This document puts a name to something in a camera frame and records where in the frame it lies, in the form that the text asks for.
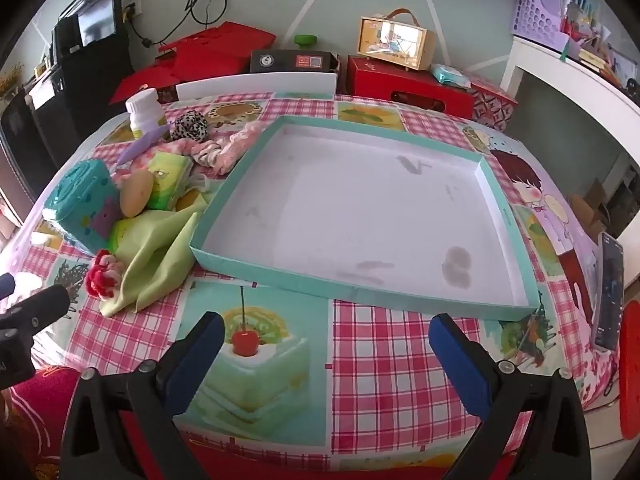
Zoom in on black flat box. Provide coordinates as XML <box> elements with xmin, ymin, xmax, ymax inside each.
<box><xmin>250</xmin><ymin>50</ymin><xmax>340</xmax><ymax>75</ymax></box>

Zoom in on leopard print scrunchie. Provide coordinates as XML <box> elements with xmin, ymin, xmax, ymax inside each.
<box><xmin>170</xmin><ymin>110</ymin><xmax>210</xmax><ymax>142</ymax></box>

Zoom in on brown cardboard box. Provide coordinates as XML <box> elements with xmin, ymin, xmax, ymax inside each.
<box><xmin>570</xmin><ymin>180</ymin><xmax>608</xmax><ymax>241</ymax></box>

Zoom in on smartphone on stand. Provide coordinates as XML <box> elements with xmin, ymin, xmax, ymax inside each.
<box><xmin>592</xmin><ymin>232</ymin><xmax>625</xmax><ymax>352</ymax></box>

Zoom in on small black monitor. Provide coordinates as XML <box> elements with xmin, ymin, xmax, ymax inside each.
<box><xmin>52</xmin><ymin>0</ymin><xmax>123</xmax><ymax>53</ymax></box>

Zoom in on red yarn doll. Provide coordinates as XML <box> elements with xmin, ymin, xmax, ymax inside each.
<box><xmin>84</xmin><ymin>249</ymin><xmax>126</xmax><ymax>301</ymax></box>

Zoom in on purple snack packet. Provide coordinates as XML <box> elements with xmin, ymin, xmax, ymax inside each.
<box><xmin>116</xmin><ymin>125</ymin><xmax>171</xmax><ymax>166</ymax></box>

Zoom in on green tissue pack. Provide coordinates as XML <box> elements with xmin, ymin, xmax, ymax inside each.
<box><xmin>109</xmin><ymin>220</ymin><xmax>132</xmax><ymax>256</ymax></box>
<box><xmin>147</xmin><ymin>152</ymin><xmax>196</xmax><ymax>211</ymax></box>

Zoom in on purple perforated basket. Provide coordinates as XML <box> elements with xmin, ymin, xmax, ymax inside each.
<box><xmin>508</xmin><ymin>0</ymin><xmax>583</xmax><ymax>53</ymax></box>

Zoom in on black cabinet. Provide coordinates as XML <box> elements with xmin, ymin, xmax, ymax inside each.
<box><xmin>0</xmin><ymin>25</ymin><xmax>136</xmax><ymax>226</ymax></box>

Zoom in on yellow dried flowers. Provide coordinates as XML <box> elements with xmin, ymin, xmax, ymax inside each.
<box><xmin>0</xmin><ymin>65</ymin><xmax>23</xmax><ymax>96</ymax></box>

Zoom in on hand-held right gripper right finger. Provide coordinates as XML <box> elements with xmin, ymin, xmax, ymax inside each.
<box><xmin>428</xmin><ymin>313</ymin><xmax>591</xmax><ymax>480</ymax></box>

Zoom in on teal shallow cardboard box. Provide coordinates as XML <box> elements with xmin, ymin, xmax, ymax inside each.
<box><xmin>189</xmin><ymin>115</ymin><xmax>543</xmax><ymax>322</ymax></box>

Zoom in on white plastic bottle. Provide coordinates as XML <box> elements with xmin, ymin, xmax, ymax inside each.
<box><xmin>125</xmin><ymin>87</ymin><xmax>168</xmax><ymax>141</ymax></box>

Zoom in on light green cloth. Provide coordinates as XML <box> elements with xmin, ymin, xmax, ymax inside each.
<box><xmin>98</xmin><ymin>195</ymin><xmax>208</xmax><ymax>317</ymax></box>

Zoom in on pink white fluffy cloth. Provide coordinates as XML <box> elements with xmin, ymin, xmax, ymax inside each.
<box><xmin>192</xmin><ymin>121</ymin><xmax>265</xmax><ymax>177</ymax></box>

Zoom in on printed checkered tablecloth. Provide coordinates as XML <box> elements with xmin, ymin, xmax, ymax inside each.
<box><xmin>0</xmin><ymin>91</ymin><xmax>631</xmax><ymax>461</ymax></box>

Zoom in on white chair back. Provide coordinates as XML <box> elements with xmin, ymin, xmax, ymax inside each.
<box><xmin>175</xmin><ymin>72</ymin><xmax>338</xmax><ymax>103</ymax></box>

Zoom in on white desk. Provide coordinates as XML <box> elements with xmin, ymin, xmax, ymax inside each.
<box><xmin>500</xmin><ymin>35</ymin><xmax>640</xmax><ymax>201</ymax></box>

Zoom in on red gift box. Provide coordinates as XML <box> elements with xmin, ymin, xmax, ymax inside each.
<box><xmin>346</xmin><ymin>56</ymin><xmax>476</xmax><ymax>120</ymax></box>

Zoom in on blue wet wipes pack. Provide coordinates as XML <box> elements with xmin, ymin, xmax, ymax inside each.
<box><xmin>431</xmin><ymin>63</ymin><xmax>472</xmax><ymax>87</ymax></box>

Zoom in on red plastic stool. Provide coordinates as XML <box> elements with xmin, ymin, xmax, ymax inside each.
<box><xmin>619</xmin><ymin>300</ymin><xmax>640</xmax><ymax>441</ymax></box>

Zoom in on red patterned box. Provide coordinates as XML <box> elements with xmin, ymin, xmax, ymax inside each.
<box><xmin>467</xmin><ymin>74</ymin><xmax>519</xmax><ymax>133</ymax></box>

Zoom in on red patterned clothing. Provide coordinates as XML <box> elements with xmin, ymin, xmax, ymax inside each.
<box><xmin>7</xmin><ymin>365</ymin><xmax>83</xmax><ymax>480</ymax></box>

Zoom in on teal patterned pouch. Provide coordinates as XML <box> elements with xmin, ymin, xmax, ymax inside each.
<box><xmin>42</xmin><ymin>159</ymin><xmax>123</xmax><ymax>256</ymax></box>

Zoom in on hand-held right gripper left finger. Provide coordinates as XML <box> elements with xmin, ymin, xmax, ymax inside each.
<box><xmin>60</xmin><ymin>311</ymin><xmax>226</xmax><ymax>480</ymax></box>

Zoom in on pile of books and stationery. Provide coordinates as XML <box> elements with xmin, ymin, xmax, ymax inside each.
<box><xmin>560</xmin><ymin>0</ymin><xmax>640</xmax><ymax>91</ymax></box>

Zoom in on yellow gift box with handle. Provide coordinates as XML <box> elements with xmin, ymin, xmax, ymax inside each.
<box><xmin>357</xmin><ymin>8</ymin><xmax>436</xmax><ymax>71</ymax></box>

